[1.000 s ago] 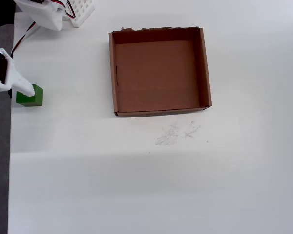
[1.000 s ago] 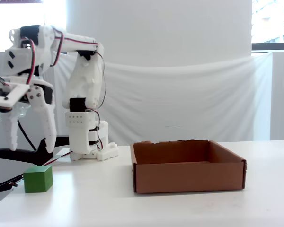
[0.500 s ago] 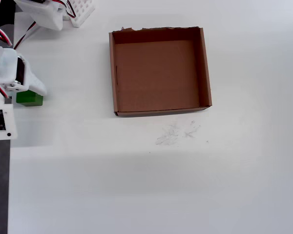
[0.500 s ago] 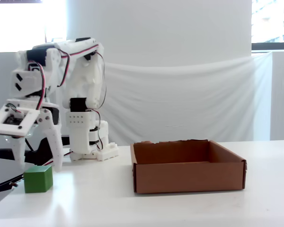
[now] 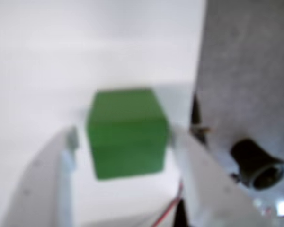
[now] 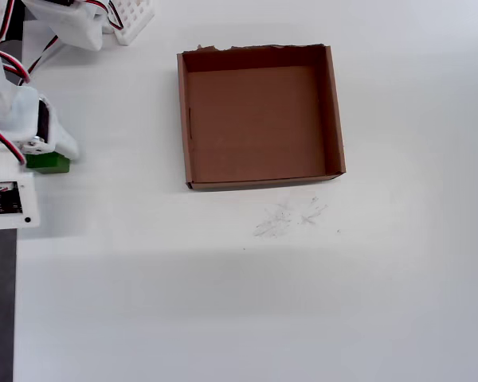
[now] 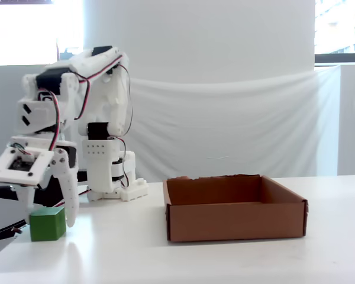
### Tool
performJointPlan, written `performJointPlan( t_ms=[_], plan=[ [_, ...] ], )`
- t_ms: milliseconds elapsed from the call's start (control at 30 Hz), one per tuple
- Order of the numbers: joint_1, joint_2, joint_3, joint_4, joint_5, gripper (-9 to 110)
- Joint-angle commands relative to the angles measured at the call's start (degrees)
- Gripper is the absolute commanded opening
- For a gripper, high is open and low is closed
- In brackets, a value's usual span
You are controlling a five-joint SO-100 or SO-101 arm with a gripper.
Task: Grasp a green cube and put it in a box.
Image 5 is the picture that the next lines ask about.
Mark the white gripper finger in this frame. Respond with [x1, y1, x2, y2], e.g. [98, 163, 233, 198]
[171, 124, 260, 227]
[1, 125, 80, 227]

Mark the green cube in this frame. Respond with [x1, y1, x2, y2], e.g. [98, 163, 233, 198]
[86, 87, 170, 182]

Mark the black cylindrical knob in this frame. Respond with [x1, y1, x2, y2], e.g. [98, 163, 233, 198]
[229, 138, 284, 191]

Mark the red black servo cable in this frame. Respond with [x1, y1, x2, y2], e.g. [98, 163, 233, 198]
[153, 181, 184, 227]

